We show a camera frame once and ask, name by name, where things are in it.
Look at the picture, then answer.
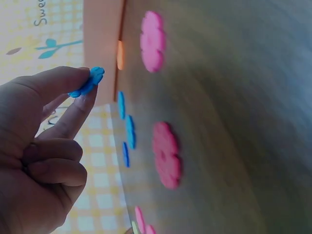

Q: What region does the person's left hand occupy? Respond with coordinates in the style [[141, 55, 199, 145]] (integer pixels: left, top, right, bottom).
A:
[[0, 66, 98, 234]]

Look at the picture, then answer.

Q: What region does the small blue flower piece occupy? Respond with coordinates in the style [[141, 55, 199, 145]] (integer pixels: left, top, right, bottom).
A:
[[67, 66, 106, 99], [125, 115, 137, 150], [122, 141, 131, 169], [117, 91, 126, 120]]

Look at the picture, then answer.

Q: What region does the peach cardboard box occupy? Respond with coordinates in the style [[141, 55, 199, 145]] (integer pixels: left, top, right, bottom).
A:
[[82, 0, 128, 103]]

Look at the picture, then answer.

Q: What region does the orange flower piece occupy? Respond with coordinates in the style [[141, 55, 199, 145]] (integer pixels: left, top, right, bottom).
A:
[[116, 40, 126, 71]]

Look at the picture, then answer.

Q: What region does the dark pink flower piece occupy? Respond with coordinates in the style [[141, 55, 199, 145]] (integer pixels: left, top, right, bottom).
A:
[[152, 121, 183, 191]]

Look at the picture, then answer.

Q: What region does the light pink flower piece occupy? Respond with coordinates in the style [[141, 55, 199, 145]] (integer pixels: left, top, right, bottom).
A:
[[139, 10, 167, 74]]

